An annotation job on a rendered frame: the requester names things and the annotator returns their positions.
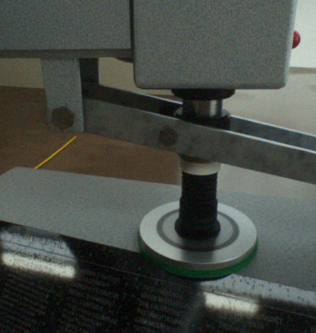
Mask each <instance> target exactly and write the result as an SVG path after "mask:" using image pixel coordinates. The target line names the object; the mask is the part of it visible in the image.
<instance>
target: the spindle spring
mask: <svg viewBox="0 0 316 333"><path fill-rule="evenodd" d="M181 173H182V177H181V179H182V181H181V184H182V186H181V189H182V190H181V194H182V195H181V199H182V200H183V201H184V202H185V203H187V204H191V205H196V206H202V205H206V204H210V203H212V202H214V201H215V200H216V197H217V178H218V176H217V174H218V172H216V173H214V174H209V175H206V176H197V174H192V175H191V174H190V173H186V172H184V171H182V172H181ZM191 180H193V181H191ZM206 180H207V181H206ZM193 185H195V186H193ZM202 185H205V186H202ZM192 190H193V191H192ZM205 190H206V191H205ZM191 195H192V196H191ZM193 200H195V201H193ZM203 200H204V201H203Z"/></svg>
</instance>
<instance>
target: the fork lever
mask: <svg viewBox="0 0 316 333"><path fill-rule="evenodd" d="M81 91H82V99H83V114H84V122H85V130H84V132H87V133H93V134H96V135H102V136H105V137H110V138H114V139H116V140H122V141H126V142H131V143H134V144H140V145H143V146H149V147H152V148H158V149H162V150H166V151H170V152H176V153H181V154H185V155H190V156H194V157H196V158H199V159H205V160H209V161H214V162H218V163H222V164H227V165H232V166H235V167H241V168H246V169H250V170H255V171H258V172H264V173H267V174H273V175H276V176H278V177H282V178H287V179H290V180H297V181H301V182H305V183H310V184H314V185H316V135H311V133H306V132H303V131H297V130H294V129H289V128H285V127H280V126H275V125H272V124H266V123H263V122H258V121H255V120H250V119H247V118H243V117H240V116H235V115H232V114H231V126H230V131H228V130H224V129H219V128H215V127H211V126H205V125H201V124H197V123H193V122H188V121H185V120H182V119H179V118H174V117H169V116H165V115H161V114H159V108H160V107H182V103H179V102H176V101H174V100H168V99H164V98H160V97H156V96H151V95H147V94H142V93H139V92H133V91H130V90H125V89H122V88H116V87H111V86H108V85H103V84H99V83H94V82H91V81H85V80H82V79H81ZM74 115H75V113H73V112H72V111H71V110H70V109H69V108H67V106H63V107H59V108H56V109H53V110H52V115H51V123H52V124H53V125H55V126H56V127H57V128H59V129H60V130H62V129H66V128H69V127H72V126H73V121H74Z"/></svg>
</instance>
